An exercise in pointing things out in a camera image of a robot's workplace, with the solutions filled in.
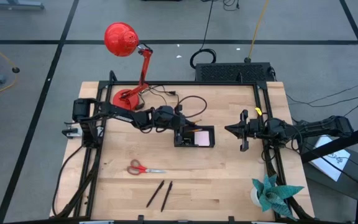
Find black lamp power cable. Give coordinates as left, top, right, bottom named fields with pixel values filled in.
left=134, top=84, right=180, bottom=110

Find thin black floor cables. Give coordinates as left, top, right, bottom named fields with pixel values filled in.
left=286, top=79, right=358, bottom=116

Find red desk lamp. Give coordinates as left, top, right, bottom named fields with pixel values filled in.
left=104, top=21, right=154, bottom=113

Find black mesh desk organizer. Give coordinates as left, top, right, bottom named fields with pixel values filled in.
left=173, top=124, right=216, bottom=148

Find pink sticky note pad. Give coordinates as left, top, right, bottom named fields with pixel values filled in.
left=194, top=130, right=211, bottom=147

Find yellow floor cable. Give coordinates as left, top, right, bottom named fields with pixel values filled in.
left=0, top=34, right=21, bottom=101

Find yellow hanging cable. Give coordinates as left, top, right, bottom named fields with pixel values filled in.
left=244, top=0, right=270, bottom=63

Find black slanted beam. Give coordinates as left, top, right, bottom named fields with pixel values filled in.
left=300, top=121, right=358, bottom=163

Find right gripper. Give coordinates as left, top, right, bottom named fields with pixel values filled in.
left=224, top=109, right=259, bottom=152

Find black perforated computer case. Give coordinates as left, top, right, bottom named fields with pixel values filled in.
left=195, top=62, right=275, bottom=83

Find red handled scissors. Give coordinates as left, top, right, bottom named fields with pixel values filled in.
left=126, top=159, right=168, bottom=176

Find black coiled floor cable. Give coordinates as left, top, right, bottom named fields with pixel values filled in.
left=189, top=0, right=218, bottom=70

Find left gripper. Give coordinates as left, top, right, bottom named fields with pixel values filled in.
left=150, top=105, right=196, bottom=138

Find black aluminium table frame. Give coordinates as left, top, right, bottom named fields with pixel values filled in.
left=50, top=70, right=316, bottom=224

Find white printed panel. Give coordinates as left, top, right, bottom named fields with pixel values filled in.
left=308, top=133, right=352, bottom=182

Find white plant pot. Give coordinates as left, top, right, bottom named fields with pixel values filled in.
left=249, top=186, right=261, bottom=208

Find teal paper pinwheel plant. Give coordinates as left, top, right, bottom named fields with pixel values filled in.
left=251, top=174, right=305, bottom=220

